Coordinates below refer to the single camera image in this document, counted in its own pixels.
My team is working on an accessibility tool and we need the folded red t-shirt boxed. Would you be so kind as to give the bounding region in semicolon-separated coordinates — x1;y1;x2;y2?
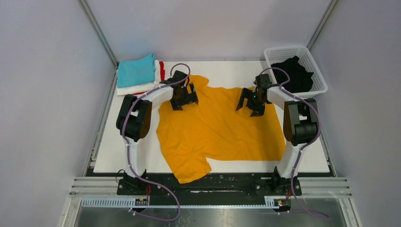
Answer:
132;60;166;95

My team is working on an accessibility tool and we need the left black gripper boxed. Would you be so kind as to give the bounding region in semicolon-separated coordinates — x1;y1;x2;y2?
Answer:
171;83;197;111

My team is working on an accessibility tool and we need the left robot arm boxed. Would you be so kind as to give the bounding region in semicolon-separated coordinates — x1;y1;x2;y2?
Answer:
116;70;199;194

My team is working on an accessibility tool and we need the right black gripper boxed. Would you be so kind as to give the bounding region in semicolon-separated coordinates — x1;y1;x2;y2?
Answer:
235;87;266;117

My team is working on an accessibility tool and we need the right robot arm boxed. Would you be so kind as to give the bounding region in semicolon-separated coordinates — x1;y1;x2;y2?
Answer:
236;74;321;196

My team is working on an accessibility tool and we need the white plastic basket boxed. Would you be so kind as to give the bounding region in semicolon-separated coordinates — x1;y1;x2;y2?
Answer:
263;45;328;98

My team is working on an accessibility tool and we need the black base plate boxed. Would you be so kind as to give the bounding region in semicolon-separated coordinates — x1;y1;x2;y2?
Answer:
117;173;302;206

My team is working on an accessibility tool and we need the folded teal t-shirt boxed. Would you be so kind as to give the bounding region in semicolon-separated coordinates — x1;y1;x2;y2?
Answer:
117;53;156;88

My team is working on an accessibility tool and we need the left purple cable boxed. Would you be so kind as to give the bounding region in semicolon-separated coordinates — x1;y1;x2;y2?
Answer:
121;63;192;222

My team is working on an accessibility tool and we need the white slotted cable duct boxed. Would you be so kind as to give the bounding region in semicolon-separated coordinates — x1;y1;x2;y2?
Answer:
80;196;280;209

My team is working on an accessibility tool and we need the yellow t-shirt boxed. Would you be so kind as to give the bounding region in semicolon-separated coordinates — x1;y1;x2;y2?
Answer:
156;75;285;184

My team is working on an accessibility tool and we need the folded white t-shirt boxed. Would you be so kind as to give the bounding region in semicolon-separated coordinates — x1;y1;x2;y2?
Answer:
116;60;165;96

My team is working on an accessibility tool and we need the black t-shirt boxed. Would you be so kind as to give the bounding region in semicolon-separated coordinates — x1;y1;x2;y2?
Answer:
271;56;314;93

